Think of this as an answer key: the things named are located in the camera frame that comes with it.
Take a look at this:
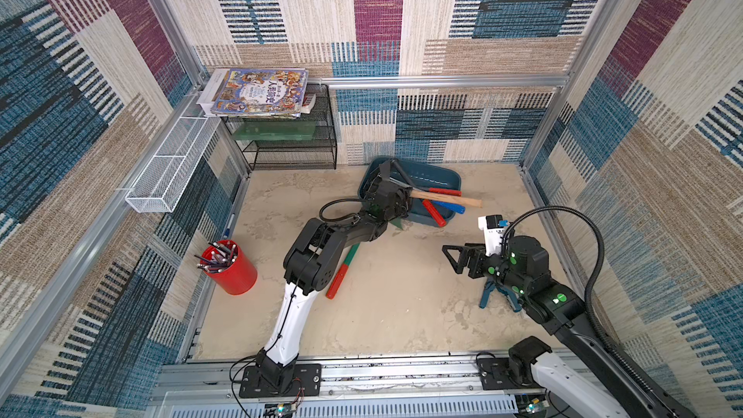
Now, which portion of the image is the teal plastic storage box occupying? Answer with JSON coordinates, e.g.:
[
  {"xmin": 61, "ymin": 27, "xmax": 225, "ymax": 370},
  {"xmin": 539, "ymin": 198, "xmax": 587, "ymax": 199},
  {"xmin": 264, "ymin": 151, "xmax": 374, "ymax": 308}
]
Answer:
[{"xmin": 358, "ymin": 157, "xmax": 462, "ymax": 228}]

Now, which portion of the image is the grey hoe red grip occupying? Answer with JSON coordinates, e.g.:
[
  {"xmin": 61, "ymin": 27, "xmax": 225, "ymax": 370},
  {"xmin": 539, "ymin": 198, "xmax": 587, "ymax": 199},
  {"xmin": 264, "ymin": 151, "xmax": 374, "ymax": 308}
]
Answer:
[
  {"xmin": 391, "ymin": 159, "xmax": 447, "ymax": 228},
  {"xmin": 427, "ymin": 188, "xmax": 462, "ymax": 197}
]

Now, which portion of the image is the chrome blue handled hoe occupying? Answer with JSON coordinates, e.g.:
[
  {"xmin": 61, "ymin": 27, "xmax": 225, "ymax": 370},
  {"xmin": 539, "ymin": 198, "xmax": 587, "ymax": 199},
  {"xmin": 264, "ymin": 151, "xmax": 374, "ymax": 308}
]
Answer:
[{"xmin": 433, "ymin": 200, "xmax": 466, "ymax": 214}]

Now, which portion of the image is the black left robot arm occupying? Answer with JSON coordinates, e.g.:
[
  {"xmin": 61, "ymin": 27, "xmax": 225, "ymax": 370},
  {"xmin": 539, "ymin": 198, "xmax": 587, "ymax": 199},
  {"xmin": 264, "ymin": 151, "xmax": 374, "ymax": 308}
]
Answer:
[{"xmin": 255, "ymin": 159, "xmax": 413, "ymax": 392}]

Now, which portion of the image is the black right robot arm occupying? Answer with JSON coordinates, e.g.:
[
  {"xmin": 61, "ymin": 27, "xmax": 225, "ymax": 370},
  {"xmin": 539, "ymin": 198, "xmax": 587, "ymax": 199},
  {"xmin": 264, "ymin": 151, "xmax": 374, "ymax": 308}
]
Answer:
[{"xmin": 442, "ymin": 235, "xmax": 695, "ymax": 417}]

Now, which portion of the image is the teal plastic clamp tool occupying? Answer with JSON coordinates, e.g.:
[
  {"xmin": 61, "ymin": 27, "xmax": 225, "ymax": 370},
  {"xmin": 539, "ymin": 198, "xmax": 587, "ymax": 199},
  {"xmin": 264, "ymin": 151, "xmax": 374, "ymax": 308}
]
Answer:
[{"xmin": 478, "ymin": 278, "xmax": 524, "ymax": 314}]

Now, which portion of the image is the green board on shelf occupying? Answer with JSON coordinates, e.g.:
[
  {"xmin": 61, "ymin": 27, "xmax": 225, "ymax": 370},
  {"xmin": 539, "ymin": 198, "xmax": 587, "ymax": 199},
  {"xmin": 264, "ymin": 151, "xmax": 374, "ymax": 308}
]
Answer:
[{"xmin": 232, "ymin": 120, "xmax": 317, "ymax": 141}]

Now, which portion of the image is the colourful picture book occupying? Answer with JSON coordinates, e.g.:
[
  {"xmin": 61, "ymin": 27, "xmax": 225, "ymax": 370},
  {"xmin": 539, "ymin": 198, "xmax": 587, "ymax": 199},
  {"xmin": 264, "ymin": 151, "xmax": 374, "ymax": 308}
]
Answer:
[{"xmin": 197, "ymin": 68, "xmax": 317, "ymax": 118}]

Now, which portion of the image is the red pen cup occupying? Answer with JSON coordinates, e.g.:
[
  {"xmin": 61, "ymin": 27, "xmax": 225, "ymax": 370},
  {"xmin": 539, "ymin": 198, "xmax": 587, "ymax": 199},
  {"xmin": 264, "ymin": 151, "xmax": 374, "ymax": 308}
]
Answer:
[{"xmin": 195, "ymin": 239, "xmax": 257, "ymax": 295}]

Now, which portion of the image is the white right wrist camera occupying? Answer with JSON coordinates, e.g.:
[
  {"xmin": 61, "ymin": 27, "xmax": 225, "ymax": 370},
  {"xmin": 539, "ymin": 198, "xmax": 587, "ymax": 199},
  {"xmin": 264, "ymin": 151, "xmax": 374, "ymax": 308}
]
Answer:
[{"xmin": 478, "ymin": 215, "xmax": 509, "ymax": 257}]

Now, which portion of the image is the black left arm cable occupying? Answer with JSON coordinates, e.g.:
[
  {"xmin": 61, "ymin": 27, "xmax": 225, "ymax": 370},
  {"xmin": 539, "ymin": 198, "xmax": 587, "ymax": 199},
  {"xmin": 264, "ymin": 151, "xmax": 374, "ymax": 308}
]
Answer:
[{"xmin": 317, "ymin": 196, "xmax": 364, "ymax": 224}]

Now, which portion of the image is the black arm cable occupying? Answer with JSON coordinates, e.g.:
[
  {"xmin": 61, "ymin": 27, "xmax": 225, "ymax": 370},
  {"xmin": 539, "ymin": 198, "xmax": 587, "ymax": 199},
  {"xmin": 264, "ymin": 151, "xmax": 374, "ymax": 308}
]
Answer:
[
  {"xmin": 317, "ymin": 196, "xmax": 364, "ymax": 224},
  {"xmin": 501, "ymin": 204, "xmax": 669, "ymax": 396}
]

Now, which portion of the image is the green red handled hoe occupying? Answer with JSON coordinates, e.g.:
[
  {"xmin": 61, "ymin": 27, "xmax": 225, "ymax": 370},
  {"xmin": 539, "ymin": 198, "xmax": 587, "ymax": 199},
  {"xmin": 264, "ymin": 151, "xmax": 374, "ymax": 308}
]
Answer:
[{"xmin": 322, "ymin": 214, "xmax": 402, "ymax": 299}]

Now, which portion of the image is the black wire shelf rack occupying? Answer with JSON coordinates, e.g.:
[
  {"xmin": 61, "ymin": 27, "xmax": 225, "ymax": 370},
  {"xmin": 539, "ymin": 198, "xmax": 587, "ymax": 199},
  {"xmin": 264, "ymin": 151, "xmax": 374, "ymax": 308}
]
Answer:
[{"xmin": 223, "ymin": 84, "xmax": 338, "ymax": 171}]

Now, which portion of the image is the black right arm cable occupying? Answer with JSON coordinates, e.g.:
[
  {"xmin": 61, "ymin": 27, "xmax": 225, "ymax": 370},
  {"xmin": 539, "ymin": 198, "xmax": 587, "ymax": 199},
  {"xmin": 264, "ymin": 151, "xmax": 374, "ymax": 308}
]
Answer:
[{"xmin": 501, "ymin": 204, "xmax": 669, "ymax": 396}]

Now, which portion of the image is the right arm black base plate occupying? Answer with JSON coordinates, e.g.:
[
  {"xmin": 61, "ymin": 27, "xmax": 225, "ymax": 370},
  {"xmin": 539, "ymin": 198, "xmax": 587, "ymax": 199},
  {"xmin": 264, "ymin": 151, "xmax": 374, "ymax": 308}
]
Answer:
[{"xmin": 475, "ymin": 352, "xmax": 540, "ymax": 390}]

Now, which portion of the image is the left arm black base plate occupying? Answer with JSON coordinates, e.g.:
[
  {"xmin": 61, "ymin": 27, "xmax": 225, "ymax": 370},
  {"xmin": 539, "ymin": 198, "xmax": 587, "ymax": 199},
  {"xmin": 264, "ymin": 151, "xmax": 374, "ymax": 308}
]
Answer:
[{"xmin": 238, "ymin": 363, "xmax": 322, "ymax": 399}]

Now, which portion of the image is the white wire mesh basket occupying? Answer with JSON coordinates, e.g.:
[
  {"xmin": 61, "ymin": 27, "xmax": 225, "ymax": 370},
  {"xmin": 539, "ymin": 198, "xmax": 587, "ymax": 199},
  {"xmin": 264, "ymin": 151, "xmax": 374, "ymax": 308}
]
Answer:
[{"xmin": 126, "ymin": 116, "xmax": 220, "ymax": 213}]

